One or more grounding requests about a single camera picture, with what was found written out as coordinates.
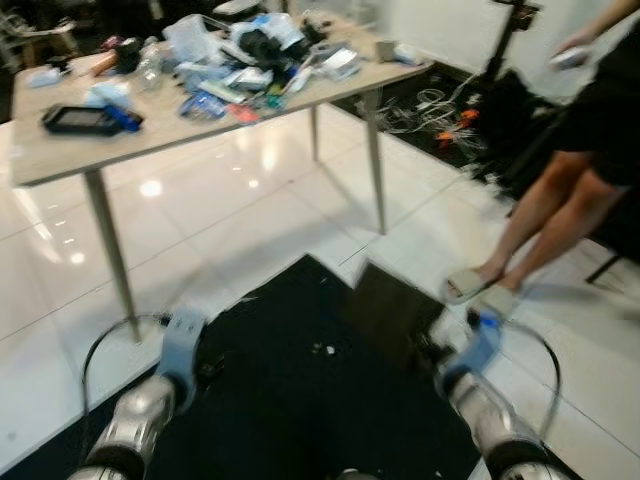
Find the dark brown cardboard piece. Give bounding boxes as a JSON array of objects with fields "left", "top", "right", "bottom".
[{"left": 345, "top": 262, "right": 443, "bottom": 373}]

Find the person hand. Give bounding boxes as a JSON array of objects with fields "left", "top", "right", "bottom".
[{"left": 556, "top": 28, "right": 599, "bottom": 59}]

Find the beige slipper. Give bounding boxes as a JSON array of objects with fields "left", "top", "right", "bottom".
[
  {"left": 443, "top": 268, "right": 493, "bottom": 305},
  {"left": 478, "top": 285, "right": 523, "bottom": 320}
]

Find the black floor mat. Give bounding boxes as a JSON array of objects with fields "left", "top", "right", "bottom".
[{"left": 0, "top": 254, "right": 483, "bottom": 480}]

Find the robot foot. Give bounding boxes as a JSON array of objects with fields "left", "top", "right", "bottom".
[{"left": 334, "top": 467, "right": 382, "bottom": 480}]

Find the person in black shorts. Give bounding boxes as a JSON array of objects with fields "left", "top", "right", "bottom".
[{"left": 468, "top": 20, "right": 640, "bottom": 301}]

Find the orange small tool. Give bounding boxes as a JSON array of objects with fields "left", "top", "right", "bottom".
[{"left": 436, "top": 109, "right": 480, "bottom": 150}]

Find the black bag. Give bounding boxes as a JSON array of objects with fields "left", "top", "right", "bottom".
[{"left": 478, "top": 70, "right": 567, "bottom": 197}]

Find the light wooden table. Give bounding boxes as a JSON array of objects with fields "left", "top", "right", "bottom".
[{"left": 8, "top": 10, "right": 433, "bottom": 343}]

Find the blue plastic packet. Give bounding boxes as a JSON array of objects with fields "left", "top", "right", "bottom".
[{"left": 183, "top": 90, "right": 229, "bottom": 121}]

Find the blue item on tray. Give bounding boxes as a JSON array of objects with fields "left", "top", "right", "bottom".
[{"left": 104, "top": 104, "right": 143, "bottom": 134}]

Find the black rectangular tray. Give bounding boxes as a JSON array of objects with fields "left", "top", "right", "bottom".
[{"left": 42, "top": 103, "right": 143, "bottom": 137}]

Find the pale blue crumpled packet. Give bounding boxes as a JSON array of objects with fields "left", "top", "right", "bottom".
[{"left": 85, "top": 80, "right": 132, "bottom": 109}]

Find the white small box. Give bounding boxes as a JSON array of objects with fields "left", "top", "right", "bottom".
[{"left": 320, "top": 45, "right": 363, "bottom": 81}]

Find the small cardboard box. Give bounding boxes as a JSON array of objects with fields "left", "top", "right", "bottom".
[{"left": 372, "top": 40, "right": 399, "bottom": 63}]

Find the clear plastic bottle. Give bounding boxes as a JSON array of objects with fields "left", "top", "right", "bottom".
[{"left": 138, "top": 38, "right": 167, "bottom": 91}]

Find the black tripod stand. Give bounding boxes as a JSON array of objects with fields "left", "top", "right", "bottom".
[{"left": 482, "top": 0, "right": 542, "bottom": 87}]

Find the brown cylinder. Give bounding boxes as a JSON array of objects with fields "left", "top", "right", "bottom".
[{"left": 88, "top": 50, "right": 121, "bottom": 78}]

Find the black bulky device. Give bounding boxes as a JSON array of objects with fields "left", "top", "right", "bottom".
[{"left": 235, "top": 28, "right": 301, "bottom": 69}]

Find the clear plastic bag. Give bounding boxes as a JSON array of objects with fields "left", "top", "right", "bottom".
[{"left": 163, "top": 15, "right": 217, "bottom": 67}]

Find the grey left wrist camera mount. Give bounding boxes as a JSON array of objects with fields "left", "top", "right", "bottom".
[{"left": 157, "top": 309, "right": 207, "bottom": 413}]

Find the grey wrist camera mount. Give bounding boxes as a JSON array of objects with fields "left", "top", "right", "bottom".
[
  {"left": 440, "top": 310, "right": 504, "bottom": 393},
  {"left": 157, "top": 309, "right": 207, "bottom": 413}
]

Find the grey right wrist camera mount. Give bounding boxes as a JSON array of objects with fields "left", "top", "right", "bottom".
[{"left": 440, "top": 310, "right": 504, "bottom": 393}]

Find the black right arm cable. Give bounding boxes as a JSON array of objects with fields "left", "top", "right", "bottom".
[{"left": 498, "top": 318, "right": 563, "bottom": 443}]

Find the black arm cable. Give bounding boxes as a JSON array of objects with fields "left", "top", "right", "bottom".
[
  {"left": 79, "top": 314, "right": 169, "bottom": 437},
  {"left": 498, "top": 318, "right": 563, "bottom": 443}
]

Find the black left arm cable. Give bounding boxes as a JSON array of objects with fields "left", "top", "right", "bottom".
[{"left": 79, "top": 314, "right": 169, "bottom": 437}]

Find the white cable tangle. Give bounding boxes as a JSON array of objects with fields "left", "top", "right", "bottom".
[{"left": 384, "top": 86, "right": 483, "bottom": 137}]

